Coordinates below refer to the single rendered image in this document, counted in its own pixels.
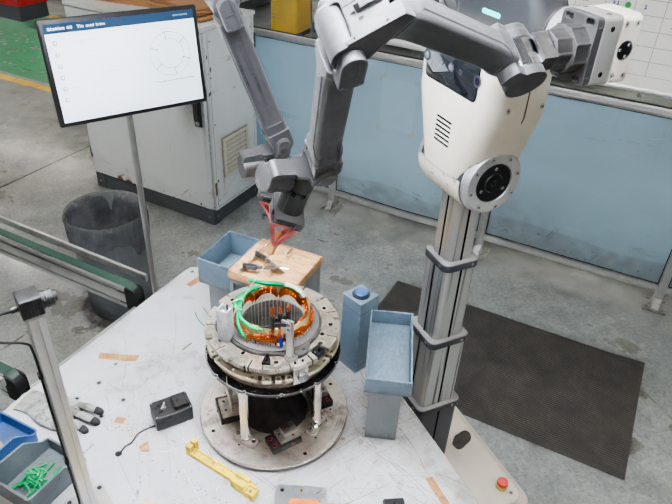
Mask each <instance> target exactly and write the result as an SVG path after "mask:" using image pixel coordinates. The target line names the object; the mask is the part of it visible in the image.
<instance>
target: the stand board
mask: <svg viewBox="0 0 672 504"><path fill-rule="evenodd" d="M269 241H270V240H267V239H264V238H262V239H261V240H260V241H259V242H258V243H257V244H256V245H255V246H254V247H253V248H251V249H250V250H249V251H248V252H247V253H246V254H245V255H244V256H243V257H242V258H241V259H240V260H239V261H238V262H236V263H235V264H234V265H233V266H232V267H231V268H230V269H229V270H228V278H231V279H234V280H237V281H240V282H243V283H246V284H249V285H251V284H252V283H251V282H248V278H253V279H258V280H264V281H278V282H284V283H290V284H292V285H293V284H295V285H299V286H303V285H304V283H305V282H306V281H307V280H308V279H309V278H310V276H311V275H312V274H313V273H314V272H315V271H316V270H317V268H318V267H319V266H320V265H321V264H322V259H323V256H320V255H317V254H313V253H310V252H307V251H303V250H300V249H297V248H294V247H290V246H287V245H284V244H280V245H279V246H277V248H276V251H275V253H274V255H270V256H269V257H268V254H267V249H268V248H267V249H266V250H265V251H264V252H263V253H262V254H264V255H266V256H267V258H269V259H270V260H271V261H272V262H274V263H275V264H276V265H277V266H281V267H286V268H289V269H281V270H282V271H284V272H285V274H284V273H282V272H279V271H276V272H275V273H274V274H273V276H270V270H267V269H263V270H262V269H257V270H250V269H246V270H245V271H244V272H242V273H241V274H240V268H241V267H242V263H243V262H244V263H247V262H248V261H249V260H250V259H251V258H252V257H253V256H254V255H255V251H256V250H257V251H259V250H260V249H261V248H262V247H263V246H264V245H266V244H267V243H268V242H269ZM290 249H293V255H292V256H291V257H290V258H289V259H288V260H287V259H286V254H287V253H288V252H289V251H290ZM265 262H267V261H264V260H262V259H260V258H257V259H256V260H255V261H254V262H253V263H252V264H257V266H264V264H265ZM265 266H272V265H270V264H269V263H266V264H265ZM261 270H262V271H261ZM260 271H261V272H260ZM259 273H260V274H259ZM258 274H259V275H258ZM257 276H258V277H257ZM256 277H257V278H256ZM254 284H256V283H253V284H252V285H254Z"/></svg>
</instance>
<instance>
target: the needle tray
mask: <svg viewBox="0 0 672 504"><path fill-rule="evenodd" d="M412 386H413V313H404V312H394V311H384V310H374V309H371V317H370V327H369V338H368V349H367V359H366V370H365V381H364V391H363V392H367V393H368V402H367V413H366V424H365V437H371V438H380V439H388V440H395V438H396V431H397V425H398V418H399V411H400V404H401V397H402V396H403V397H411V392H412Z"/></svg>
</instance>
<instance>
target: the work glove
mask: <svg viewBox="0 0 672 504"><path fill-rule="evenodd" d="M67 397H68V400H69V404H70V408H71V411H72V415H73V418H74V422H75V425H76V429H77V430H78V431H79V432H81V433H82V434H87V433H88V432H89V428H88V427H87V426H86V425H84V424H83V423H81V422H80V421H78V420H76V419H75V418H78V419H80V420H83V421H86V422H88V423H90V424H92V425H94V426H98V425H100V423H101V421H100V419H99V418H97V417H95V416H92V415H90V414H88V413H86V412H84V411H83V410H85V411H89V412H92V413H94V414H97V415H103V414H104V410H103V409H102V408H101V407H98V406H96V405H94V404H91V403H87V402H81V401H79V400H76V399H74V398H72V397H69V396H67ZM13 410H17V411H21V412H24V413H26V414H28V415H30V417H31V418H32V419H33V420H34V421H35V422H36V423H38V424H40V425H42V426H43V427H46V428H48V429H51V430H53V431H56V429H55V426H54V423H53V420H52V416H51V413H50V410H49V407H48V403H47V400H46V397H45V394H44V393H42V392H40V391H38V390H35V389H33V390H31V391H30V392H29V393H28V394H27V395H25V396H24V397H23V398H22V400H21V401H20V402H19V403H17V404H16V405H15V407H14V409H13Z"/></svg>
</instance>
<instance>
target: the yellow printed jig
mask: <svg viewBox="0 0 672 504"><path fill-rule="evenodd" d="M185 449H186V454H187V455H188V456H190V457H191V458H193V459H195V460H196V461H198V462H200V463H201V464H203V465H204V466H206V467H208V468H209V469H211V470H212V471H214V472H216V473H217V474H219V475H221V476H222V477H224V478H225V479H227V480H229V481H230V486H231V487H232V488H234V489H236V490H237V491H239V492H241V493H242V494H243V496H244V497H246V498H247V499H249V500H251V501H252V502H253V501H254V499H255V498H256V497H257V496H258V495H259V488H257V487H255V483H253V482H252V481H251V478H249V477H248V476H246V475H244V474H243V473H241V472H239V471H237V472H235V471H233V470H232V469H230V468H228V467H227V466H225V465H223V464H222V463H220V462H219V461H217V460H215V459H214V458H212V457H210V456H209V455H207V454H205V453H204V452H202V451H200V450H199V443H198V440H197V439H195V438H194V437H193V438H192V439H191V440H190V443H189V442H188V443H187V444H186V445H185Z"/></svg>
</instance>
